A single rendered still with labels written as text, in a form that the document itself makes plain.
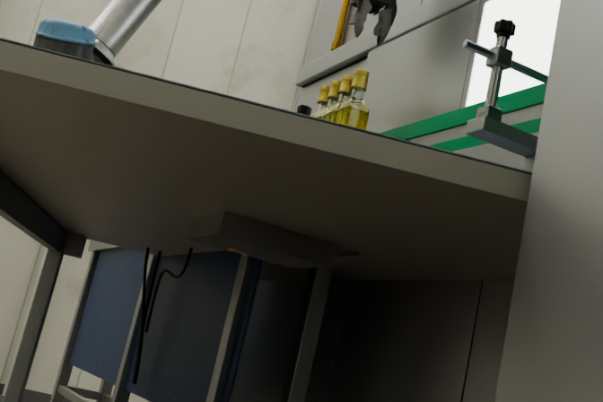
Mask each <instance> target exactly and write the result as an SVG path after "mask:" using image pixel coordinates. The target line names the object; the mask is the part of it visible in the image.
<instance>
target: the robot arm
mask: <svg viewBox="0 0 603 402"><path fill-rule="evenodd" d="M161 1H162V0H111V1H110V2H109V3H108V4H107V5H106V7H105V8H104V9H103V10H102V11H101V13H100V14H99V15H98V16H97V17H96V19H95V20H94V21H93V22H92V23H91V25H90V26H89V27H86V26H84V25H82V24H80V23H77V22H71V21H67V20H62V19H55V18H50V19H45V20H42V21H41V22H40V23H39V27H38V30H37V31H36V32H35V34H36V37H35V40H34V44H33V46H35V47H39V48H45V49H49V50H53V51H56V52H59V53H63V54H67V55H70V56H74V57H80V58H84V59H88V60H91V61H95V62H99V63H102V64H106V65H110V66H115V64H114V57H115V56H116V55H117V54H118V52H119V51H120V50H121V49H122V48H123V47H124V46H125V45H126V44H127V42H128V41H129V40H130V39H131V38H132V36H133V35H134V34H135V32H136V31H137V30H138V29H139V28H140V26H141V25H142V24H143V23H144V21H145V20H146V19H147V18H148V17H149V15H150V14H151V13H152V12H153V10H154V9H155V8H156V7H157V5H158V4H159V3H160V2H161ZM350 5H352V6H354V7H356V8H357V9H356V12H355V14H354V15H353V16H352V17H351V18H350V20H349V25H354V33H355V37H356V38H358V37H359V35H360V34H361V32H362V31H363V25H364V22H365V21H366V16H367V13H369V14H372V13H373V15H376V14H379V20H378V23H377V24H376V26H375V27H374V29H373V35H374V36H378V37H377V46H380V45H381V43H382V42H383V41H384V39H385V38H386V37H387V35H388V33H389V30H390V27H391V26H392V24H393V22H394V20H395V17H396V14H397V0H351V2H350ZM384 6H385V8H384V10H380V9H381V8H383V7H384Z"/></svg>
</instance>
